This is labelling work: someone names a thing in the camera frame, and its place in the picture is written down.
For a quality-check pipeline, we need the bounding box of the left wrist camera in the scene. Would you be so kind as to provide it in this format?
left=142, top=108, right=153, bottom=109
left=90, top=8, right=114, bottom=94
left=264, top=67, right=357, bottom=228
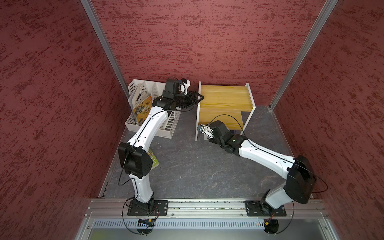
left=180, top=78, right=191, bottom=95

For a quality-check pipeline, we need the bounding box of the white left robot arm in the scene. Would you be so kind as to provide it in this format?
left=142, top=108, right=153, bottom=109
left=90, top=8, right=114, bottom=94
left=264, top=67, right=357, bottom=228
left=118, top=78, right=204, bottom=214

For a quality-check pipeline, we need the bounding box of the green treehouse book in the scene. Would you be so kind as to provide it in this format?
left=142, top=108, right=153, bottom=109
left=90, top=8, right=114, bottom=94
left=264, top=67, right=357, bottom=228
left=148, top=149, right=160, bottom=170

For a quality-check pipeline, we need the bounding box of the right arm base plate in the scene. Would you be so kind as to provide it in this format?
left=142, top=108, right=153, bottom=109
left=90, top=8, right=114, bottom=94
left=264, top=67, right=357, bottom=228
left=244, top=201, right=287, bottom=218

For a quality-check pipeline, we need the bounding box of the white file organizer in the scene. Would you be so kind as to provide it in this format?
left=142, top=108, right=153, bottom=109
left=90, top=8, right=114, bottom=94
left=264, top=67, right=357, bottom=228
left=125, top=79, right=181, bottom=139

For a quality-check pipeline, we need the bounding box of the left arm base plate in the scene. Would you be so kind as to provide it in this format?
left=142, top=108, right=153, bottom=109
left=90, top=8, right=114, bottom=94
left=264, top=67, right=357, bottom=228
left=125, top=199, right=169, bottom=217

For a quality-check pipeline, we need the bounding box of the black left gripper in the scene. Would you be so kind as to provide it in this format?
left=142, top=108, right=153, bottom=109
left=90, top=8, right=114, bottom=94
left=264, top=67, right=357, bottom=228
left=173, top=90, right=204, bottom=108

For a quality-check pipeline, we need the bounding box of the aluminium corner post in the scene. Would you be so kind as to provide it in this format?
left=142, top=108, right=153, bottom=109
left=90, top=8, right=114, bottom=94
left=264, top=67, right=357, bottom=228
left=269, top=0, right=338, bottom=112
left=81, top=0, right=130, bottom=99

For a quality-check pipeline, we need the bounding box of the right aluminium corner post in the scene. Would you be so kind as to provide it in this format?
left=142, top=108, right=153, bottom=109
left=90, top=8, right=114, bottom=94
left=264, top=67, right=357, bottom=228
left=269, top=0, right=338, bottom=112

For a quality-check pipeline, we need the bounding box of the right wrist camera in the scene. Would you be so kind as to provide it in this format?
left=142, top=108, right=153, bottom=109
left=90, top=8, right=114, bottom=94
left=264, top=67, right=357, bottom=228
left=197, top=124, right=214, bottom=140

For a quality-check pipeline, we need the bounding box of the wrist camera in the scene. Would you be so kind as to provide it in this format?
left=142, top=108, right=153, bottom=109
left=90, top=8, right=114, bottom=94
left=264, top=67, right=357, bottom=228
left=180, top=78, right=191, bottom=95
left=197, top=124, right=214, bottom=140

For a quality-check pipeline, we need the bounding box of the left aluminium corner post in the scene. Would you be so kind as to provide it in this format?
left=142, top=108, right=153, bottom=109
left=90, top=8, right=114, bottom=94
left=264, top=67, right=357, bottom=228
left=81, top=0, right=130, bottom=99

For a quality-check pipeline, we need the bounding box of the yellow magazine in organizer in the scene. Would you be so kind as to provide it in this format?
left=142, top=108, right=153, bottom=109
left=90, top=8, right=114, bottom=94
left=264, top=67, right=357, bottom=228
left=133, top=96, right=153, bottom=126

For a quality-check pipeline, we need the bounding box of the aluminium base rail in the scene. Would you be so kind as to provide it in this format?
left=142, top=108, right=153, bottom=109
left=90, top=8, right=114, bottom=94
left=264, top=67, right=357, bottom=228
left=85, top=199, right=330, bottom=220

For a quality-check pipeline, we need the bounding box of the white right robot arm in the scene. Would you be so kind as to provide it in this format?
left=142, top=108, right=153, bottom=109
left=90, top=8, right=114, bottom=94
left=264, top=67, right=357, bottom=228
left=203, top=121, right=317, bottom=214

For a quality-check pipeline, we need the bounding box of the wooden white-framed bookshelf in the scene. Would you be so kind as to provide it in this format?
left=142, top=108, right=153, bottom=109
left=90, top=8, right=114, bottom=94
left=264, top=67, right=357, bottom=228
left=196, top=83, right=256, bottom=131

